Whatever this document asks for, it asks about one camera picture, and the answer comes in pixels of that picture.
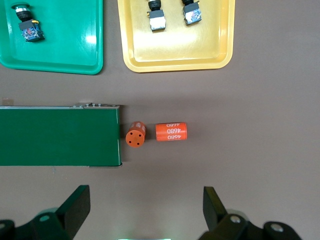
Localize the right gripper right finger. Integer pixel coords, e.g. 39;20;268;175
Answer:
198;186;253;240

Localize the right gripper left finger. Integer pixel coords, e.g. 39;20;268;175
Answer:
13;184;91;240

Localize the orange cylinder white print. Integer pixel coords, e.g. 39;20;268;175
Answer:
155;121;188;142
125;120;147;149

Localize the green push button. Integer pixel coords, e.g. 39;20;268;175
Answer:
10;2;46;43

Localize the yellow push button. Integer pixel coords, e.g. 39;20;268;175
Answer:
145;0;167;32
181;0;202;26

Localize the green conveyor belt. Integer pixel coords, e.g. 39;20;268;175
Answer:
0;101;123;169

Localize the yellow plastic tray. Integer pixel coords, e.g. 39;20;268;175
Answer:
117;0;236;74

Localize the green plastic tray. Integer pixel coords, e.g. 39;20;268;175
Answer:
0;0;104;76

